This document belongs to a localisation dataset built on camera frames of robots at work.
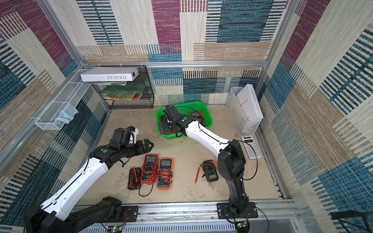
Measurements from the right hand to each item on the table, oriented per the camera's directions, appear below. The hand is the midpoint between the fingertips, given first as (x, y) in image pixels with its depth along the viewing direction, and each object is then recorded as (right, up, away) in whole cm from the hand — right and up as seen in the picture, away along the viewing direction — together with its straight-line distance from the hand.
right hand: (166, 125), depth 86 cm
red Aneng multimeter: (+1, -1, -10) cm, 10 cm away
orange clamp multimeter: (+21, +7, +29) cm, 37 cm away
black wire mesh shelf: (-24, +21, +19) cm, 37 cm away
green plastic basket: (+20, +10, +25) cm, 34 cm away
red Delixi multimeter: (-9, -24, -3) cm, 25 cm away
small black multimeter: (+25, -26, -3) cm, 36 cm away
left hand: (-9, -11, -7) cm, 16 cm away
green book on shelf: (-29, +21, +8) cm, 37 cm away
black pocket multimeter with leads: (-17, -29, -5) cm, 34 cm away
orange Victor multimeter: (0, -27, -4) cm, 27 cm away
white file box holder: (+50, +9, +11) cm, 52 cm away
